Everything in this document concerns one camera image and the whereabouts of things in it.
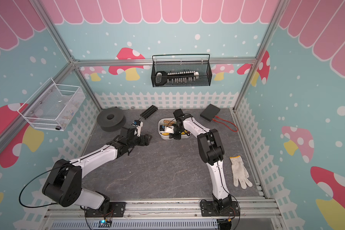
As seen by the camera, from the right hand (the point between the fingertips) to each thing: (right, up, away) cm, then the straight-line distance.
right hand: (172, 134), depth 100 cm
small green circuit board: (-34, -44, -28) cm, 62 cm away
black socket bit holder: (-6, +37, -11) cm, 39 cm away
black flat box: (+31, +17, +20) cm, 41 cm away
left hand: (-16, -1, -10) cm, 19 cm away
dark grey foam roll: (-46, +11, +6) cm, 48 cm away
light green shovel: (-2, +8, -11) cm, 14 cm away
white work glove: (+41, -21, -15) cm, 49 cm away
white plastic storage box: (-3, -2, -2) cm, 4 cm away
